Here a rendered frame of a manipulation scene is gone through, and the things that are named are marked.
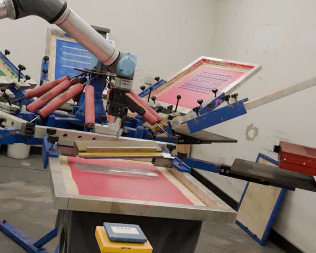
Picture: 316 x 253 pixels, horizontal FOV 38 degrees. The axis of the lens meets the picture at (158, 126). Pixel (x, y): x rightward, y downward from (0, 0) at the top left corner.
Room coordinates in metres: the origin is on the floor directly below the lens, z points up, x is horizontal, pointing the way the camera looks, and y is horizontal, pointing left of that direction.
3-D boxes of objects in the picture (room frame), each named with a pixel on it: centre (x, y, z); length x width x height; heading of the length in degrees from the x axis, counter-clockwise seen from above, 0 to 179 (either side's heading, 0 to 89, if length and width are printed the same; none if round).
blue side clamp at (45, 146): (1.87, 0.43, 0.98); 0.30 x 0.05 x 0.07; 17
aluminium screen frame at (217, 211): (1.73, 0.09, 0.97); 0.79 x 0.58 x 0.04; 17
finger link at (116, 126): (1.91, 0.17, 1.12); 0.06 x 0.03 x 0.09; 107
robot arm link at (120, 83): (1.92, 0.17, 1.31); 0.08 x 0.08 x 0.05
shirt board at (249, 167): (2.59, -0.25, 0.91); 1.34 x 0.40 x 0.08; 77
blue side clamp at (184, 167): (2.04, -0.10, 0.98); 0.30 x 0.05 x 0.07; 17
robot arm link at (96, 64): (1.85, 0.25, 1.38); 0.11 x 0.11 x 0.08; 36
